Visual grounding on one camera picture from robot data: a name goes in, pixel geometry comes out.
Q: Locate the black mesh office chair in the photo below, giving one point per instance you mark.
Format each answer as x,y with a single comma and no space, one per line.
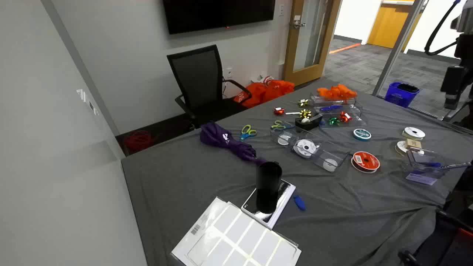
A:
197,73

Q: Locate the orange tape roll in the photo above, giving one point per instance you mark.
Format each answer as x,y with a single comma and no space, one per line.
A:
366,161

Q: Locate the small white tape roll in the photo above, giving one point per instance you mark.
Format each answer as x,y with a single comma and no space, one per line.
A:
285,138

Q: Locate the blue green scissors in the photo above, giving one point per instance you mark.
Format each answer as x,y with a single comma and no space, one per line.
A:
248,131

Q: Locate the grey tablecloth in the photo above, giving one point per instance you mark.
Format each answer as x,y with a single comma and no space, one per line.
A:
345,211

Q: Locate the large red gift bow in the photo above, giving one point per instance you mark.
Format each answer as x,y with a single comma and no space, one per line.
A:
345,116

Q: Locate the clear plastic box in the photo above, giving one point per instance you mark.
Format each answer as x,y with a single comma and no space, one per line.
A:
424,175

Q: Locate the white wall plate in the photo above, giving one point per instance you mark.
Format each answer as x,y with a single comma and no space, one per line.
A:
84,94

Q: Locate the cream ribbon spool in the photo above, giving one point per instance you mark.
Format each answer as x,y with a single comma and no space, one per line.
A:
401,146

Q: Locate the small red gift bow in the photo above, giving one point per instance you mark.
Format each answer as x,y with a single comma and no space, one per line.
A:
280,110

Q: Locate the white ribbon spool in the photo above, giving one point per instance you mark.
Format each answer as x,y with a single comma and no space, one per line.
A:
415,131

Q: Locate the translucent tape roll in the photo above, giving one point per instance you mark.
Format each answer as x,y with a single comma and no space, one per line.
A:
331,164

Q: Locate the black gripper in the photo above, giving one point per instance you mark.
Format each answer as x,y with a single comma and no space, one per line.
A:
455,81

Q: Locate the white rectangular tray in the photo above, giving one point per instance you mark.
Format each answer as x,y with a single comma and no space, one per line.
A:
285,199

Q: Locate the black bowl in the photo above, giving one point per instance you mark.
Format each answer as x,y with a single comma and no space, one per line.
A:
310,122

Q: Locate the orange bag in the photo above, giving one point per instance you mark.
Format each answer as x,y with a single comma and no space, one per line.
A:
267,90

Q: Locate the metal drill bit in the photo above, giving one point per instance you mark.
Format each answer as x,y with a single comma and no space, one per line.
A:
456,165

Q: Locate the metal partition frame post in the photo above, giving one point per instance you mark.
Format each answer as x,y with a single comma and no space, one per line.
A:
394,53

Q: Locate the white label sheets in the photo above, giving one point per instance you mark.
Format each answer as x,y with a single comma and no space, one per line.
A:
231,240

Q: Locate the blue marker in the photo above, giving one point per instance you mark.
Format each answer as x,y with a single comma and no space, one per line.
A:
299,200

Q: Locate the green gift bow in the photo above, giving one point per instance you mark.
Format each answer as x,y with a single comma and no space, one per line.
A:
333,119

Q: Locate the clear package with blue item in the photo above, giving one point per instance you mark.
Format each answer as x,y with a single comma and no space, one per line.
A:
332,106

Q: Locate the blue bin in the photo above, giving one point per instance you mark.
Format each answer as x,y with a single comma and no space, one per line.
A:
401,93

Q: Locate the red round floor object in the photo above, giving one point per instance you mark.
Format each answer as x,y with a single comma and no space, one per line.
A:
138,140

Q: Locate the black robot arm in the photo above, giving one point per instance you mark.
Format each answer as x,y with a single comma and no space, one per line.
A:
467,45

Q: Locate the black wall television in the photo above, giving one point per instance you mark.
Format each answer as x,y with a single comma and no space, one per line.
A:
217,11

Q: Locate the large white tape roll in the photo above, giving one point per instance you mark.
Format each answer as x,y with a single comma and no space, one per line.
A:
305,147

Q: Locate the plain wooden door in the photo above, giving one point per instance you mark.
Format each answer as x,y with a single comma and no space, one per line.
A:
390,23

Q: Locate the wooden door with glass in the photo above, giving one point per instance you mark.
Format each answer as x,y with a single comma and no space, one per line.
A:
291,59

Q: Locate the purple cloth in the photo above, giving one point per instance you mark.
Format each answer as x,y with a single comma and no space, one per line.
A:
220,133

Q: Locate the black cup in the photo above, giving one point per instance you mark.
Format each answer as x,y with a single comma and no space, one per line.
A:
270,186

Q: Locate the gold gift bow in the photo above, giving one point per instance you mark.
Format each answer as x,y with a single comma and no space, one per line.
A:
304,101

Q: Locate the long transparent tray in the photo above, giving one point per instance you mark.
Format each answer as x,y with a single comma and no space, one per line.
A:
316,159

